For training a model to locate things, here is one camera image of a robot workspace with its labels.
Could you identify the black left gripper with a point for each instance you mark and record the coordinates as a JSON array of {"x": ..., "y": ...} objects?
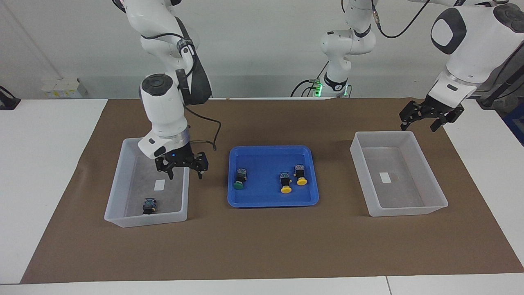
[{"x": 436, "y": 108}]

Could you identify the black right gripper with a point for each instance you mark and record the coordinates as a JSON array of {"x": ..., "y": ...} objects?
[{"x": 178, "y": 157}]

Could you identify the green push button switch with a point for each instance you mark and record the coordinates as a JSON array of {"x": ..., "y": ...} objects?
[
  {"x": 149, "y": 205},
  {"x": 240, "y": 176}
]

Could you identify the yellow push button switch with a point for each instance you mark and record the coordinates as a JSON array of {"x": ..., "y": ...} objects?
[
  {"x": 301, "y": 174},
  {"x": 285, "y": 180}
]

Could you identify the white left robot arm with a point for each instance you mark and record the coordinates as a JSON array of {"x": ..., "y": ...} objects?
[{"x": 470, "y": 49}]

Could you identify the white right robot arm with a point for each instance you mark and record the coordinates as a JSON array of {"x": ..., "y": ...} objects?
[{"x": 163, "y": 106}]

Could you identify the small white label sticker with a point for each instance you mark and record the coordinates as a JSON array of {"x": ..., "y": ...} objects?
[
  {"x": 160, "y": 185},
  {"x": 385, "y": 177}
]

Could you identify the translucent white plastic box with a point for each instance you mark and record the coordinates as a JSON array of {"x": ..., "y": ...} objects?
[
  {"x": 409, "y": 192},
  {"x": 123, "y": 196}
]

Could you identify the black stand pole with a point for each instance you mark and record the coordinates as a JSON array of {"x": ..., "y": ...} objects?
[{"x": 501, "y": 88}]

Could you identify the blue plastic tray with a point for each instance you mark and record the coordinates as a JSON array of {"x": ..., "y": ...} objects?
[{"x": 266, "y": 164}]

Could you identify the blue crate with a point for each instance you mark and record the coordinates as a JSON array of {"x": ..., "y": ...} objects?
[{"x": 516, "y": 129}]

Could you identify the brown table mat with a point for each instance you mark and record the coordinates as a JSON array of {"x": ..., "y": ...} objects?
[{"x": 262, "y": 246}]

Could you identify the small white box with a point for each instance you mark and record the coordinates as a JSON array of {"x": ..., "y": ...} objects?
[{"x": 67, "y": 87}]

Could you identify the black stand base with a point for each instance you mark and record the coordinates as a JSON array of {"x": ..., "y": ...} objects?
[{"x": 8, "y": 102}]

